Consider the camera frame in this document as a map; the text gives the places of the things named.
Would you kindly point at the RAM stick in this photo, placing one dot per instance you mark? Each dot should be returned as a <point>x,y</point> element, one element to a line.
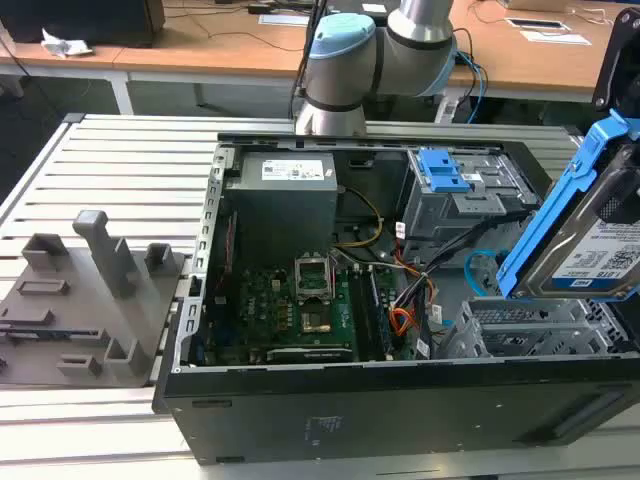
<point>381,315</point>

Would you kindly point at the CPU socket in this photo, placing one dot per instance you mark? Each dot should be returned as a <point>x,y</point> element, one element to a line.
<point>316,321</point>

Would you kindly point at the wooden desk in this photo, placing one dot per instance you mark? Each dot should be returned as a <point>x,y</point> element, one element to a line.
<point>200,45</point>

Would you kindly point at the black graphics card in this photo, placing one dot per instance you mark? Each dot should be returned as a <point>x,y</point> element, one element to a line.
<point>310,355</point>

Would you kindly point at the hard disk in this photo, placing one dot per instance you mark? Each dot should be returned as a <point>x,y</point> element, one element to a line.
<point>565,240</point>

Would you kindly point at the green motherboard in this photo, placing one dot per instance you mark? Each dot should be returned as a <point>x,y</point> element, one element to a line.
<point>265,310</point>

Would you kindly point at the black box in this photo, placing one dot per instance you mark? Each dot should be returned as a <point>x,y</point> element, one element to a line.
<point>80,20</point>

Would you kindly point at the black PC case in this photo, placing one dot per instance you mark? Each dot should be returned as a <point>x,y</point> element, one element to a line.
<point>350,415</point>

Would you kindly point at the crumpled white paper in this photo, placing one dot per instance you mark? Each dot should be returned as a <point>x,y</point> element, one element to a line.
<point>62,45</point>

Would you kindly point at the grey parts rack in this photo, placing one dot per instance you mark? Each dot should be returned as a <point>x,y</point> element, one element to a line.
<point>85,300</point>

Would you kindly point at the metal drive cage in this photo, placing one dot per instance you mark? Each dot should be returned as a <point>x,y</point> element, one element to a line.
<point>440,215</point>

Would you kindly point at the white paper sheet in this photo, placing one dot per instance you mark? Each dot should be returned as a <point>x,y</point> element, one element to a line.
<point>282,20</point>
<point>555,37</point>

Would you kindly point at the blue plastic latch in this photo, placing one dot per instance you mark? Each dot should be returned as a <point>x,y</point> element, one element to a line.
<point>442,170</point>

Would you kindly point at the grey power supply unit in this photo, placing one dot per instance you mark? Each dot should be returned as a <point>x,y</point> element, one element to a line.
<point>280,205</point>

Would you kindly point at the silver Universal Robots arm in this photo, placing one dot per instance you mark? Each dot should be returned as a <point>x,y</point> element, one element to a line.
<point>340,75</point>

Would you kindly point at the metal disk bay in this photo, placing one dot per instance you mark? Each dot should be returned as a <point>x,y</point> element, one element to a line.
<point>525,330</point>

